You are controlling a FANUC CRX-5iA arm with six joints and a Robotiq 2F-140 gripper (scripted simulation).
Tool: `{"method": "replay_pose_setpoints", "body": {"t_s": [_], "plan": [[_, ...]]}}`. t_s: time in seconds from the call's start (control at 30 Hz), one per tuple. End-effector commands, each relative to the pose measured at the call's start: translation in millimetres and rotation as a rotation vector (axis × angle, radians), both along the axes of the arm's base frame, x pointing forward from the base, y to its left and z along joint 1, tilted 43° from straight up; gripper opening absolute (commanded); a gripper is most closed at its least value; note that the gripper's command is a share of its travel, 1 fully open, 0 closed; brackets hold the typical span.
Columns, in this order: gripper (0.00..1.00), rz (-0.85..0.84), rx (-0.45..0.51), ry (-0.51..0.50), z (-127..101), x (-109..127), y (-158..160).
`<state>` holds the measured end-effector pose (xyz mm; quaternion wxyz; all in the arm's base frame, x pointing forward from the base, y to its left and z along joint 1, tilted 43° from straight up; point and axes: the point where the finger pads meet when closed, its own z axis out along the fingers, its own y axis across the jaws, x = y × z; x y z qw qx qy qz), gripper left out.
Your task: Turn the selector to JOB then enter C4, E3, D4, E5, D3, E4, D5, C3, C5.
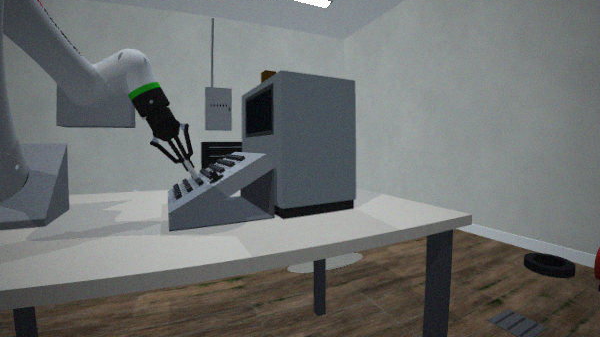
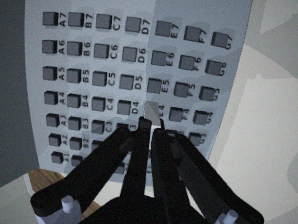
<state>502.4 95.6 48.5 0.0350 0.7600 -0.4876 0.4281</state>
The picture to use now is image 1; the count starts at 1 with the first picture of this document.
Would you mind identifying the grey machine console with keypad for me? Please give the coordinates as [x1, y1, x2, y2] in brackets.
[168, 70, 356, 231]

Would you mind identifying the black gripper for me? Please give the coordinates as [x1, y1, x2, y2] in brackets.
[146, 107, 198, 180]

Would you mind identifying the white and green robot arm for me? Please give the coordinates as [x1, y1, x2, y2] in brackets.
[0, 0, 170, 202]

